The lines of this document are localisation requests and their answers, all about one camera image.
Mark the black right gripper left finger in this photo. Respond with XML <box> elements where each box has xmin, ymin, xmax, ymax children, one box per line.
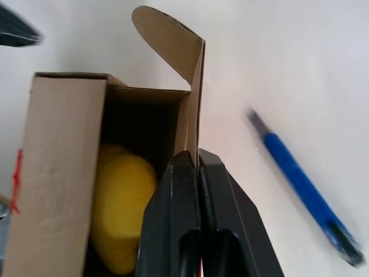
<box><xmin>134</xmin><ymin>150</ymin><xmax>203</xmax><ymax>277</ymax></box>

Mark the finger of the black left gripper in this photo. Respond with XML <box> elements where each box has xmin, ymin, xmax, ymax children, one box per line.
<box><xmin>0</xmin><ymin>4</ymin><xmax>44</xmax><ymax>47</ymax></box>

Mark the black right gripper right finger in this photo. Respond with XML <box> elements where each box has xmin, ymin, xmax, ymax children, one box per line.
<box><xmin>198</xmin><ymin>148</ymin><xmax>285</xmax><ymax>277</ymax></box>

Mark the blue utility cutter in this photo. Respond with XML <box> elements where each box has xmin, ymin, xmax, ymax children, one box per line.
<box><xmin>246</xmin><ymin>106</ymin><xmax>366</xmax><ymax>268</ymax></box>

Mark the brown cardboard box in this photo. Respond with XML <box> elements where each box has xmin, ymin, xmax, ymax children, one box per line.
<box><xmin>2</xmin><ymin>5</ymin><xmax>207</xmax><ymax>277</ymax></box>

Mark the yellow round item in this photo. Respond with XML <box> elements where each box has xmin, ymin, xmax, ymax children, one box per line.
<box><xmin>91</xmin><ymin>143</ymin><xmax>159</xmax><ymax>275</ymax></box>

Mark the red tape strip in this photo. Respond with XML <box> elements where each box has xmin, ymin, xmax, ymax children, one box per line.
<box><xmin>10</xmin><ymin>148</ymin><xmax>24</xmax><ymax>215</ymax></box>

